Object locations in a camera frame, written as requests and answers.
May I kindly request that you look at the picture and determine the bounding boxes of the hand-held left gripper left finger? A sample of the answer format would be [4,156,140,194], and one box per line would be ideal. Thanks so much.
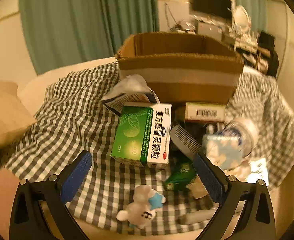
[9,150,92,240]

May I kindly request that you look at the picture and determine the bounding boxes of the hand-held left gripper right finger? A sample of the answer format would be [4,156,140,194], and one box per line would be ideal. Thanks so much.
[193,152,276,240]

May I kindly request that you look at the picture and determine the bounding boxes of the grey comb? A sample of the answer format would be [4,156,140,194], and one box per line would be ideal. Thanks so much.
[171,124,203,160]

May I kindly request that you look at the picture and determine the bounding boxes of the white bottle with blue label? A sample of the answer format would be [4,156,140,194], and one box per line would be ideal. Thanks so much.
[223,117,259,158]

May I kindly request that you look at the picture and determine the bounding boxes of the green white medicine box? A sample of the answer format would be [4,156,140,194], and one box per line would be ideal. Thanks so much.
[111,103,172,171]

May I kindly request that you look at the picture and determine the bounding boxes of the brown cardboard box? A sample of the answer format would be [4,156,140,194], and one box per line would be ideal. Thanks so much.
[115,31,245,105]

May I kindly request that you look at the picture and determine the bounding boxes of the green foil packet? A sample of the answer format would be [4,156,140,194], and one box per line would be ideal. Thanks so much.
[163,156,200,192]

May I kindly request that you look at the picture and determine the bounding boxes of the light blue tissue packet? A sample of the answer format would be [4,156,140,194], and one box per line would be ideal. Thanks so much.
[202,134,245,172]

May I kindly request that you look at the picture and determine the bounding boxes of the white tube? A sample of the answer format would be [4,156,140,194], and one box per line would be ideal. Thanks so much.
[247,158,269,185]

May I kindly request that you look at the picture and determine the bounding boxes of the grey white checked cloth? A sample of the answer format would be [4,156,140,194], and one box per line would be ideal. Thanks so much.
[5,62,294,235]

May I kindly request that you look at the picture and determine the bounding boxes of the olive box with barcode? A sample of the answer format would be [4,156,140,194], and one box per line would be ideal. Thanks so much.
[176,102,227,123]

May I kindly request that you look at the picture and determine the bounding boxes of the white toy with blue star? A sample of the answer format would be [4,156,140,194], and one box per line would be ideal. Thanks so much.
[116,185,167,229]

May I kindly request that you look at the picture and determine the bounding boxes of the person's right leg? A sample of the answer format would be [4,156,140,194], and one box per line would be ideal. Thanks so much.
[267,152,294,233]

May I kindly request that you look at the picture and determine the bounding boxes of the beige pillow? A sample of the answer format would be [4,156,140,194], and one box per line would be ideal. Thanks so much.
[0,79,37,153]

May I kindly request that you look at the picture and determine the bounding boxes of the black jacket on chair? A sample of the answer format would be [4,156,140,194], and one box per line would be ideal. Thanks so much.
[258,31,280,77]

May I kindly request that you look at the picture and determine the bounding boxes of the wide green curtain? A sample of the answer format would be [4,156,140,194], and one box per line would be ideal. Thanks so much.
[19,0,160,75]

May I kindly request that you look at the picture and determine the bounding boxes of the white oval mirror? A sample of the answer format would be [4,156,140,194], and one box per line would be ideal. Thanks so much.
[233,5,251,30]

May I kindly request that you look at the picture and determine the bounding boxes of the narrow green curtain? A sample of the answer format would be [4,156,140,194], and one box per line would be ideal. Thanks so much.
[233,0,267,29]

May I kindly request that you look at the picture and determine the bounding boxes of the black wall television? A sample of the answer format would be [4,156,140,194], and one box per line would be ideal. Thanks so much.
[192,0,233,19]

